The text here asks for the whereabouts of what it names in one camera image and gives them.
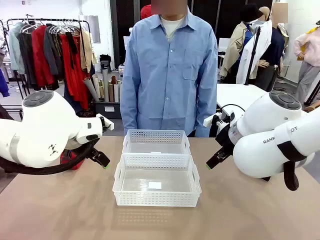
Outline person's left forearm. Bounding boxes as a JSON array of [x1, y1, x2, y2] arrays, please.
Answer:
[[196, 82, 218, 138]]

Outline grey leaning paper roll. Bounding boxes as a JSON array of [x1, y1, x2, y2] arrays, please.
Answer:
[[83, 77, 100, 102]]

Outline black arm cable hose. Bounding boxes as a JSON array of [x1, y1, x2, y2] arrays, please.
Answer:
[[276, 140, 308, 191], [0, 137, 102, 176]]

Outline black stand leg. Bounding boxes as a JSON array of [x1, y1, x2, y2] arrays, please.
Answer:
[[303, 79, 320, 106]]

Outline red CAMPUS zipper pouch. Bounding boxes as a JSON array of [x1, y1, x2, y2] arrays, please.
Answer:
[[59, 149, 86, 171]]

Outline dark grey hanging garment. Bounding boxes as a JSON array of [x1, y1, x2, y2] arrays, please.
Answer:
[[18, 31, 38, 86]]

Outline black boxy device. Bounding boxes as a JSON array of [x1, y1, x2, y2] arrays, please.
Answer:
[[99, 54, 112, 73]]

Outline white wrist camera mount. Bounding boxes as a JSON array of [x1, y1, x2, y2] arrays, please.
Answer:
[[203, 111, 237, 131], [96, 113, 115, 131]]

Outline black clothes rack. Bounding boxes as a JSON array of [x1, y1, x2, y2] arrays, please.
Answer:
[[0, 14, 91, 101]]

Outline blue denim garment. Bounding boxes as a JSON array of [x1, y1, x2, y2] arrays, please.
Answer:
[[63, 83, 83, 113]]

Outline white perforated plastic basket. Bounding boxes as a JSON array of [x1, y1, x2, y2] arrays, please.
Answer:
[[112, 153, 202, 208], [121, 129, 192, 156]]

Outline cream paper roll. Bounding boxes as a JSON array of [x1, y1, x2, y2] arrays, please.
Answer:
[[91, 73, 102, 100]]

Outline grey hanging jacket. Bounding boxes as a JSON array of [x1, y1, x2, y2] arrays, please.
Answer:
[[44, 26, 65, 81]]

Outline person's right forearm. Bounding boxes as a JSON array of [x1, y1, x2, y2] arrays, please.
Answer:
[[120, 82, 140, 137]]

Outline beige hanging garment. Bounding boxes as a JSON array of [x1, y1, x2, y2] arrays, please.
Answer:
[[79, 30, 99, 74]]

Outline figure in navy top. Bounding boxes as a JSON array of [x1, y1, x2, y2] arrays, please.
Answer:
[[254, 22, 286, 92]]

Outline royal blue garment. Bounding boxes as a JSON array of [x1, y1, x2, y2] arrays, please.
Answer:
[[0, 68, 10, 98]]

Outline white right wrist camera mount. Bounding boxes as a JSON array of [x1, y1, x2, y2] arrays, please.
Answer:
[[203, 111, 237, 131]]

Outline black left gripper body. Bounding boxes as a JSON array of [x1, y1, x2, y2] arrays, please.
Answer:
[[87, 146, 101, 159]]

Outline long red dress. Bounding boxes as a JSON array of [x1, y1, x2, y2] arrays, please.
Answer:
[[59, 33, 91, 110]]

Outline black tripod pole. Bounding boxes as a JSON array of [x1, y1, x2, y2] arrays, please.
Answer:
[[244, 24, 262, 86]]

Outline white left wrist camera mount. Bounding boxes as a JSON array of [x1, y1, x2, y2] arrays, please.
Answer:
[[96, 113, 115, 131]]

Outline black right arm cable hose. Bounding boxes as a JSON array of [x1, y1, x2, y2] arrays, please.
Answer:
[[276, 140, 308, 191]]

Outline white table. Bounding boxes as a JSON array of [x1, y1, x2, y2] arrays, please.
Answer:
[[216, 83, 270, 119]]

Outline thin black camera cable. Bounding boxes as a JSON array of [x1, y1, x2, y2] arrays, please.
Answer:
[[217, 103, 247, 118]]

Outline red hat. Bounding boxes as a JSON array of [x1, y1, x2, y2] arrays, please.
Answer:
[[140, 4, 153, 20]]

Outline person in blue shirt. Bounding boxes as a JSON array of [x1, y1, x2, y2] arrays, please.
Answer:
[[119, 0, 218, 138]]

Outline grey storage bin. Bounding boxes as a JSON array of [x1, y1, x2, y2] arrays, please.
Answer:
[[94, 100, 123, 120]]

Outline mannequin in beige coat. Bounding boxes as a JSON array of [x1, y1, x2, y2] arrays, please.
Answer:
[[219, 21, 251, 79]]

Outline tall grey cardboard tube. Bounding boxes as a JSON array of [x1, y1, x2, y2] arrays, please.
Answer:
[[101, 68, 110, 102]]

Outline person in pink top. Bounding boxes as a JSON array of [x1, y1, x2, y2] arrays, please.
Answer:
[[293, 21, 320, 104]]

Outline mannequin in white coat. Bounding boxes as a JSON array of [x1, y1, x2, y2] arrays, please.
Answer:
[[236, 6, 273, 85]]

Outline short red dress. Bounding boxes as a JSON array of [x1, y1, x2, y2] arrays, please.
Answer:
[[31, 24, 60, 89]]

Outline black hat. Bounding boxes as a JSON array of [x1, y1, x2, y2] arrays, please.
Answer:
[[240, 3, 262, 24]]

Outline light blue jacket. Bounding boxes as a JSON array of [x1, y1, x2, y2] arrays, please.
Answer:
[[8, 22, 26, 75]]

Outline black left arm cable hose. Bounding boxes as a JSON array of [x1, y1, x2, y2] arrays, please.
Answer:
[[0, 137, 102, 176]]

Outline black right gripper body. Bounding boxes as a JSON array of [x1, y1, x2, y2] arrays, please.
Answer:
[[215, 126, 237, 154]]

